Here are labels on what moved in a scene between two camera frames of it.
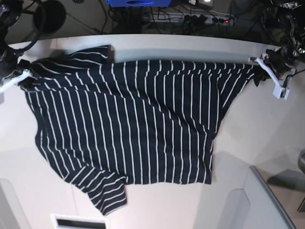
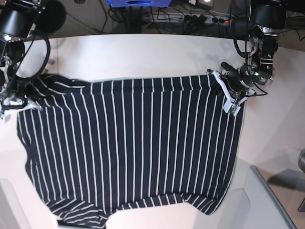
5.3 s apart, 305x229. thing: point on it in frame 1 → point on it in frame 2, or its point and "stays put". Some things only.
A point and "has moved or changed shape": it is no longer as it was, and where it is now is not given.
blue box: [140, 3] stays put
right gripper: [279, 59] → [232, 80]
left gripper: [8, 63] → [17, 91]
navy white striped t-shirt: [103, 122] has moved or changed shape
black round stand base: [49, 16] stays put
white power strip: [184, 18] stays put
